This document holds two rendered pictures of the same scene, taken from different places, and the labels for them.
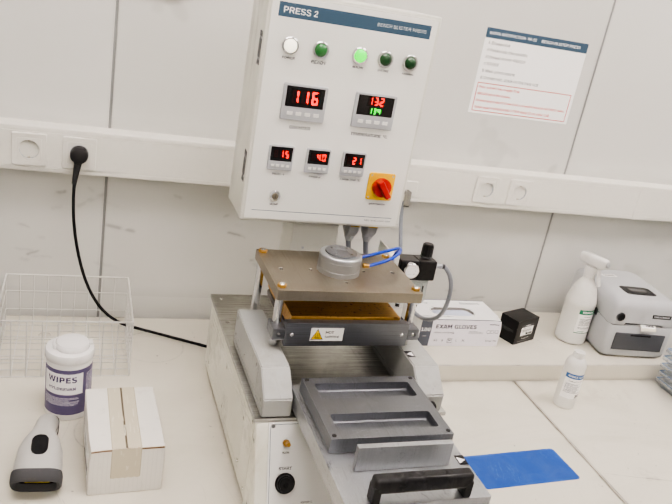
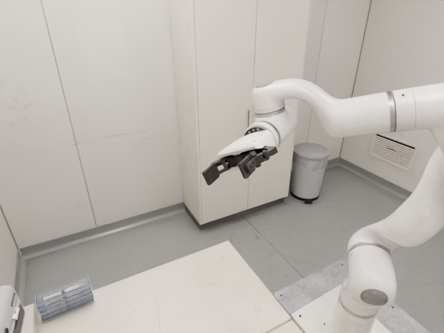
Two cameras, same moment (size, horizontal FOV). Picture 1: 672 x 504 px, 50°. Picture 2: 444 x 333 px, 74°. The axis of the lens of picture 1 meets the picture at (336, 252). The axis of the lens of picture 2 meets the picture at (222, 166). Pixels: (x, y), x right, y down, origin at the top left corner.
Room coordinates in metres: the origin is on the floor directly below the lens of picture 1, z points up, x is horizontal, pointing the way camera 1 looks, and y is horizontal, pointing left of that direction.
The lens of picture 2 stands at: (1.18, -0.10, 1.79)
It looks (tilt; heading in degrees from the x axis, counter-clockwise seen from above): 27 degrees down; 262
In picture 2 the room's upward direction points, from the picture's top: straight up
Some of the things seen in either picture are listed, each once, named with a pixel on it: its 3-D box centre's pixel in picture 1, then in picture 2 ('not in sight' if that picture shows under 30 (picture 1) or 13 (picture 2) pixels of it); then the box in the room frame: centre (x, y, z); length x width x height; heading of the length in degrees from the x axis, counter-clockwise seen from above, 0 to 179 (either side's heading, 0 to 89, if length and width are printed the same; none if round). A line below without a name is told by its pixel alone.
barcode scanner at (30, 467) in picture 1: (40, 443); not in sight; (1.01, 0.43, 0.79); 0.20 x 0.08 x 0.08; 20
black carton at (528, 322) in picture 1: (517, 325); not in sight; (1.78, -0.51, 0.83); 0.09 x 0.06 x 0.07; 132
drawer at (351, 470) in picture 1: (383, 435); not in sight; (0.95, -0.12, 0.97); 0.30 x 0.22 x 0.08; 22
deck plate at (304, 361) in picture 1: (316, 348); not in sight; (1.27, 0.00, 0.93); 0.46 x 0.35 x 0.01; 22
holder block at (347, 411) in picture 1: (374, 410); not in sight; (1.00, -0.11, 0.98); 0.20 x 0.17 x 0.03; 112
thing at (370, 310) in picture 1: (338, 292); not in sight; (1.24, -0.02, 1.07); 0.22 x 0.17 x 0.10; 112
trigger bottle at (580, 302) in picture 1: (582, 298); not in sight; (1.84, -0.68, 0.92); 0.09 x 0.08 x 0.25; 42
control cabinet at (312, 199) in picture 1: (322, 169); not in sight; (1.40, 0.06, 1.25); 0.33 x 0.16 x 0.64; 112
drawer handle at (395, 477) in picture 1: (422, 485); not in sight; (0.82, -0.17, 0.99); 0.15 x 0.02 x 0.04; 112
